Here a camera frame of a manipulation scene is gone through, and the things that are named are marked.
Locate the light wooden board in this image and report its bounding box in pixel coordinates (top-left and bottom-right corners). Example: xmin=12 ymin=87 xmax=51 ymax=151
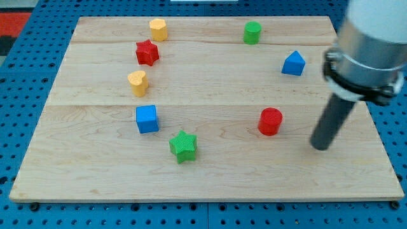
xmin=10 ymin=17 xmax=404 ymax=203

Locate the red star block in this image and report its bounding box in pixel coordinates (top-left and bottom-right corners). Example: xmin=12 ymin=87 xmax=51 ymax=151
xmin=135 ymin=39 xmax=160 ymax=66

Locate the green star block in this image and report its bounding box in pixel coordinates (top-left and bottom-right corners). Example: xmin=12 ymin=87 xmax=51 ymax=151
xmin=169 ymin=130 xmax=197 ymax=163

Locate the green cylinder block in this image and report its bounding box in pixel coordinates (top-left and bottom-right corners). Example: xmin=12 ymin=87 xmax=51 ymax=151
xmin=243 ymin=21 xmax=262 ymax=45

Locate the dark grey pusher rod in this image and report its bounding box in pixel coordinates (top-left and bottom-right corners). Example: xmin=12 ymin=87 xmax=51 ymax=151
xmin=310 ymin=94 xmax=355 ymax=151

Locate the yellow heart block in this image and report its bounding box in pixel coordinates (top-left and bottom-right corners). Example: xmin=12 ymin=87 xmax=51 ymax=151
xmin=127 ymin=71 xmax=149 ymax=97

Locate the blue cube block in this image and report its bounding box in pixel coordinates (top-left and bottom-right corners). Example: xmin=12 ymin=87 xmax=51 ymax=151
xmin=135 ymin=105 xmax=159 ymax=134

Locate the yellow hexagon block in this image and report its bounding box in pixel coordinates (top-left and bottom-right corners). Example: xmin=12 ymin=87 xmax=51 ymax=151
xmin=149 ymin=18 xmax=168 ymax=41

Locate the blue triangle block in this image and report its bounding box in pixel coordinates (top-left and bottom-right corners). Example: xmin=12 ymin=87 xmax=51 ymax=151
xmin=281 ymin=51 xmax=306 ymax=76

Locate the red cylinder block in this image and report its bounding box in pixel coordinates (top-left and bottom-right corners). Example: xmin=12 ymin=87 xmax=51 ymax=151
xmin=258 ymin=108 xmax=283 ymax=136

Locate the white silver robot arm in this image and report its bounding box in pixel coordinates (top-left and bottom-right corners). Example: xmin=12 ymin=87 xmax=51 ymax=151
xmin=324 ymin=0 xmax=406 ymax=106

